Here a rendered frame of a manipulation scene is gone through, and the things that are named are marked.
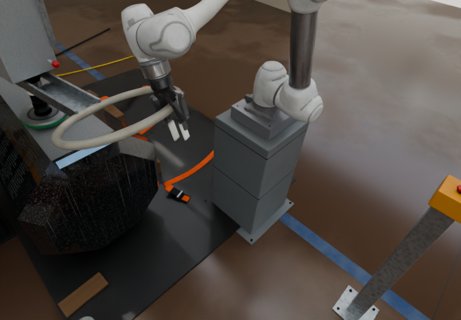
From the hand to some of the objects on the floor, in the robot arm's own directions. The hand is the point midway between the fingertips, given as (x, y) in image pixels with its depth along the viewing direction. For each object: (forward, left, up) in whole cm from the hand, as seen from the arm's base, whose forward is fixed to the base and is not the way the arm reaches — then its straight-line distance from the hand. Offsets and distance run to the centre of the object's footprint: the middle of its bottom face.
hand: (179, 130), depth 108 cm
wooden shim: (+46, -39, -113) cm, 128 cm away
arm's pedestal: (-66, +3, -119) cm, 136 cm away
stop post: (-38, +94, -116) cm, 154 cm away
